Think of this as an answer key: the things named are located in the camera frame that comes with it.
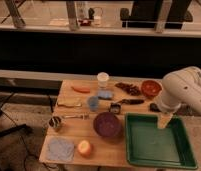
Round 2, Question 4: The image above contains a purple bowl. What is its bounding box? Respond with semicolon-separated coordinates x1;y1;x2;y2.
93;112;122;138

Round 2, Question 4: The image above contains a black rectangular block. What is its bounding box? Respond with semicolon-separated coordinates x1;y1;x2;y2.
149;103;159;112

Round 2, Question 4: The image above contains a small dark tin can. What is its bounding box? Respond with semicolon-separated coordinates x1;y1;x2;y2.
49;116;62;132

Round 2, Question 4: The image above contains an orange carrot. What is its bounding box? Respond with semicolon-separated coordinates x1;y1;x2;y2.
71;86;90;93

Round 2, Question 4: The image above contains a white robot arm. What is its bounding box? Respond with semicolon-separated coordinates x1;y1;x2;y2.
154;66;201;129

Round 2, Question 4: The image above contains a brown dried food pile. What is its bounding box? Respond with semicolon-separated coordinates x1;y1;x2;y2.
115;82;141;96

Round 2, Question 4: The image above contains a yellow banana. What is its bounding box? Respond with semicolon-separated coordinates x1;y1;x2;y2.
57;98;82;108

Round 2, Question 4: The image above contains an orange fruit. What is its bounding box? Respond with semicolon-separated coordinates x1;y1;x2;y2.
77;140;92;157

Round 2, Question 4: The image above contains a black dish brush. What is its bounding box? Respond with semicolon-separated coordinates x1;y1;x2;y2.
109;99;144;114

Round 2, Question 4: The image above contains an orange bowl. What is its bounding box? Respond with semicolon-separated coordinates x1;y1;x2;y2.
141;80;162;98

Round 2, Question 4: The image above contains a green plastic tray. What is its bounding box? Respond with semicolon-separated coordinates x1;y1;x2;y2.
125;113;198;170

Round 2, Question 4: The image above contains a blue sponge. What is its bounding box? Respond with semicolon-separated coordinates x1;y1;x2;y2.
97;90;113;100

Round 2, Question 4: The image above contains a blue cup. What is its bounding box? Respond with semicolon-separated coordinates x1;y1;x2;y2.
87;96;99;111

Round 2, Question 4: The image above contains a metal spoon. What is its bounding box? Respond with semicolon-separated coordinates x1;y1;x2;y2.
62;114;89;120

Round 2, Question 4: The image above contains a white plastic cup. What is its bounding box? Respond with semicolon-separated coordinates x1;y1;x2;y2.
97;72;109;88

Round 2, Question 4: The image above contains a blue grey cloth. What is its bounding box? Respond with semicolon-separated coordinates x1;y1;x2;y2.
46;138;75;162

